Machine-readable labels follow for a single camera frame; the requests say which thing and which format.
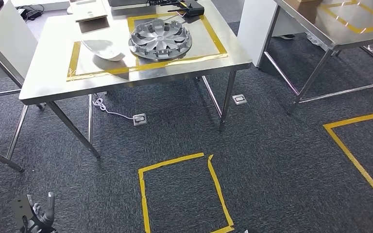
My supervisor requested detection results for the yellow tape square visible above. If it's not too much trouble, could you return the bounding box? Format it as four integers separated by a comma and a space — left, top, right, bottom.
138, 152, 235, 233
323, 112, 373, 197

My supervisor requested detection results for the black power adapter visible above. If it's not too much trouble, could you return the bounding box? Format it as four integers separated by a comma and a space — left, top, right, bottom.
26, 9, 44, 20

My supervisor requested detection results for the white desk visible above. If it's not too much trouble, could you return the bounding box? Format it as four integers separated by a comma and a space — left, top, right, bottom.
237, 0, 282, 67
0, 0, 38, 173
11, 0, 71, 12

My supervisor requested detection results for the open white cardboard box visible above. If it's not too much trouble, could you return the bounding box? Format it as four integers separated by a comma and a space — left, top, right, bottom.
69, 0, 109, 23

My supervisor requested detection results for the black remote with antennas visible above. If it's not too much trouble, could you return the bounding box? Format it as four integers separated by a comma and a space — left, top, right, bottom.
168, 0, 205, 17

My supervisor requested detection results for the white cable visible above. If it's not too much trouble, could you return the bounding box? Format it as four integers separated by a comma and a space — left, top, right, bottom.
92, 97, 136, 120

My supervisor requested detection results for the stainless steel workbench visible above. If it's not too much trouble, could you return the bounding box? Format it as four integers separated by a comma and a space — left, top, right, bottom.
18, 0, 253, 160

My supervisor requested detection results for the silver wheel hubcap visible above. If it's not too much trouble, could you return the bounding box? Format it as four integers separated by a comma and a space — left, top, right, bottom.
128, 18, 193, 61

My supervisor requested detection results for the white curved plastic part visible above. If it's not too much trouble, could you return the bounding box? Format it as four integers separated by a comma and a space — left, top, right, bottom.
81, 39, 126, 62

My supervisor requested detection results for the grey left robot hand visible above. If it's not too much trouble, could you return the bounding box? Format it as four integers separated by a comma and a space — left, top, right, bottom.
12, 191, 57, 233

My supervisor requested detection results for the stainless steel table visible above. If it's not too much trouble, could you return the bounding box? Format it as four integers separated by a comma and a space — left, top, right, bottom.
258, 0, 373, 114

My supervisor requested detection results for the metal floor socket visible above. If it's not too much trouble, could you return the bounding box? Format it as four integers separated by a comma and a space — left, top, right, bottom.
232, 94, 248, 106
133, 113, 148, 127

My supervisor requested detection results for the yellow tape double rectangle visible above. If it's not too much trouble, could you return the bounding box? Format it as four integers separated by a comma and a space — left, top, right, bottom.
66, 11, 229, 82

